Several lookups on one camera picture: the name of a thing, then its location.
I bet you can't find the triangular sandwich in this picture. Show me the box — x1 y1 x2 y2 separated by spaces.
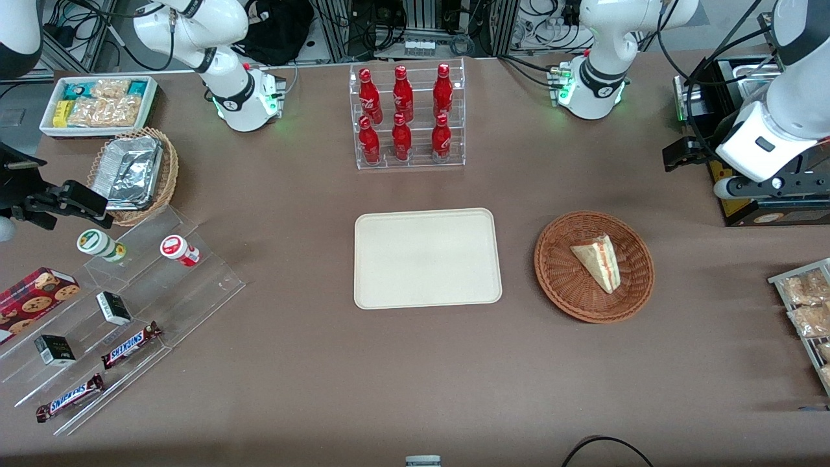
570 234 621 294

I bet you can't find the white rectangular snack bin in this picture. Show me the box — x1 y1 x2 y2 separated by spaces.
39 75 160 140

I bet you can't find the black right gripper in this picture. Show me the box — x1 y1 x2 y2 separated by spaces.
0 144 112 231

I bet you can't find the aluminium foil tray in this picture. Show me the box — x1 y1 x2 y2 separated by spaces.
91 136 163 210

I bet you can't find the clear acrylic bottle rack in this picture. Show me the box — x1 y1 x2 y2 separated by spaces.
349 58 466 171

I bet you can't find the aluminium frame rack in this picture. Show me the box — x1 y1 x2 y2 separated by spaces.
314 0 519 62

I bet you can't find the red lidded yogurt cup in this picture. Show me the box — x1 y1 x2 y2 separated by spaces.
160 235 201 267

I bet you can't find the grey snack tray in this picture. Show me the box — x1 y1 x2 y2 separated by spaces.
768 258 830 396

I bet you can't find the beige rectangular tray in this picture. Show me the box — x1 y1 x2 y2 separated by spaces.
354 208 503 310

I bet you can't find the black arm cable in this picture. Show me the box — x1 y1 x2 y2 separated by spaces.
658 0 789 147

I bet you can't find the Snickers chocolate bar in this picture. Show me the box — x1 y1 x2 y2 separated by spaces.
36 373 104 424
101 321 163 370

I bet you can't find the red plaid cookie box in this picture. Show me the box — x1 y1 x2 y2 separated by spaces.
0 267 81 344

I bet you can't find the black toaster oven yellow panel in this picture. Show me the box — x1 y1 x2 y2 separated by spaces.
673 55 830 228

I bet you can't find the light tan wicker basket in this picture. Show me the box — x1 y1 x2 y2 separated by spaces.
88 127 179 226

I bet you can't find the small black carton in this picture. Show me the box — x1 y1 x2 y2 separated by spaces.
34 334 76 366
96 291 132 326

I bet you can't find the black looped cable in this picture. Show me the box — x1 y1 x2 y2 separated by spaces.
561 436 656 467

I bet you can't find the round brown wicker basket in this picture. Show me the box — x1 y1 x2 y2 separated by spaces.
534 211 655 324

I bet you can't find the green lidded yogurt cup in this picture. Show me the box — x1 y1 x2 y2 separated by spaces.
77 230 127 263

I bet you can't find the clear cracker bag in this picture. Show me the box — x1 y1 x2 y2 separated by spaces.
68 96 141 128
91 79 130 99

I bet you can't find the clear acrylic stepped shelf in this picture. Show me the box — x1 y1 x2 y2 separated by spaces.
0 204 246 437

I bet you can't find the red cola bottle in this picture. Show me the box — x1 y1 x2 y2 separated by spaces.
359 116 381 165
431 114 452 163
392 114 412 162
359 67 383 124
393 66 414 123
433 63 454 119

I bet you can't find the black bag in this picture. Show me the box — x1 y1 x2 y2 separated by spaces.
237 0 315 66

